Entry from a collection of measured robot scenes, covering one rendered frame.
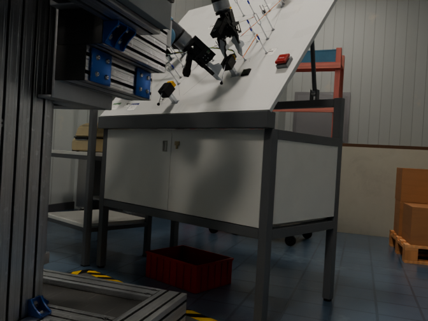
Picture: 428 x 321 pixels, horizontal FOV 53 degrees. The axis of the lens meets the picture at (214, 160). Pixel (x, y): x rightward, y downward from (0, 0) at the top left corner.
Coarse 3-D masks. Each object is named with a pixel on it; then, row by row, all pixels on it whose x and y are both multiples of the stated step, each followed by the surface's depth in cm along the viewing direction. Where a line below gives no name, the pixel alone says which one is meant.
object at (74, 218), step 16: (112, 96) 287; (96, 112) 249; (96, 128) 249; (64, 224) 265; (80, 224) 252; (96, 224) 257; (112, 224) 265; (128, 224) 270; (144, 224) 279; (144, 240) 283
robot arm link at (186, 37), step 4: (184, 32) 176; (180, 36) 183; (184, 36) 176; (188, 36) 177; (180, 40) 176; (184, 40) 176; (188, 40) 177; (176, 44) 178; (180, 44) 177; (184, 44) 177; (188, 44) 178; (180, 48) 179
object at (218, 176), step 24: (192, 144) 198; (216, 144) 188; (240, 144) 178; (192, 168) 197; (216, 168) 187; (240, 168) 178; (192, 192) 197; (216, 192) 187; (240, 192) 178; (216, 216) 186; (240, 216) 177
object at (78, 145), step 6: (84, 126) 268; (78, 132) 268; (84, 132) 264; (102, 132) 261; (78, 138) 263; (84, 138) 259; (96, 138) 259; (102, 138) 262; (72, 144) 268; (78, 144) 263; (84, 144) 260; (96, 144) 258; (102, 144) 261; (78, 150) 269; (84, 150) 261; (96, 150) 259; (102, 150) 261
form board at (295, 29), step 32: (256, 0) 245; (288, 0) 223; (320, 0) 205; (192, 32) 260; (256, 32) 216; (288, 32) 200; (192, 64) 229; (256, 64) 194; (192, 96) 204; (224, 96) 189; (256, 96) 176
